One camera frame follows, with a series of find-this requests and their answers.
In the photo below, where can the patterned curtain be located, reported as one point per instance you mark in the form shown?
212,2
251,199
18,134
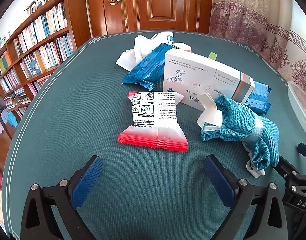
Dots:
255,22

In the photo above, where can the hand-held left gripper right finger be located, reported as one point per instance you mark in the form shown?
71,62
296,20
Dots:
216,180

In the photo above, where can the teal cloth pouch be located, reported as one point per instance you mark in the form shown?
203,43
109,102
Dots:
238,122

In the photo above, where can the clear plastic bowl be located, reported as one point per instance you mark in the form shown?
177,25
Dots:
302,110

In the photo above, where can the white paper strip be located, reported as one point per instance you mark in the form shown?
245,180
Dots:
210,116

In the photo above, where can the rows of books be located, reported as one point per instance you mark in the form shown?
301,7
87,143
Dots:
35,55

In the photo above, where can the brass door knob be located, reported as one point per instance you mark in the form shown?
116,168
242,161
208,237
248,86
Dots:
114,0

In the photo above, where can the white medicine box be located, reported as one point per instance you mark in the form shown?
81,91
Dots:
205,77

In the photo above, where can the white printed wrapper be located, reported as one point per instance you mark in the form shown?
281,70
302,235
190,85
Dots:
133,55

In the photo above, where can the red and white packet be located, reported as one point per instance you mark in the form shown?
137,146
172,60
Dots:
153,120

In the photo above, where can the wooden bookshelf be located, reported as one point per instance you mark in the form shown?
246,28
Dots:
68,33

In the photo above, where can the wooden door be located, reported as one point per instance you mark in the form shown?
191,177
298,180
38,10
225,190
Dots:
153,5

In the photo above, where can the blue wipes packet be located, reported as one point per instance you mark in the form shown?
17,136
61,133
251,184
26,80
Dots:
149,66
259,98

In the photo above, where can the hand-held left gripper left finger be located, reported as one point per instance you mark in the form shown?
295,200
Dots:
89,180

